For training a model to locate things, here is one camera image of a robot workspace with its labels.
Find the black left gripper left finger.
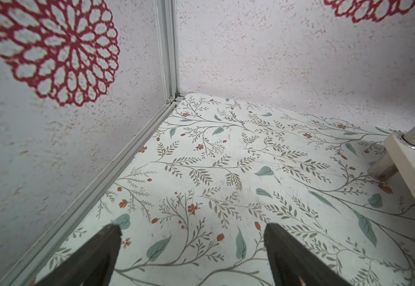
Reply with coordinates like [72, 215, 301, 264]
[36, 224, 122, 286]

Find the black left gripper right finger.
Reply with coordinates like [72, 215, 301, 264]
[263, 223, 349, 286]

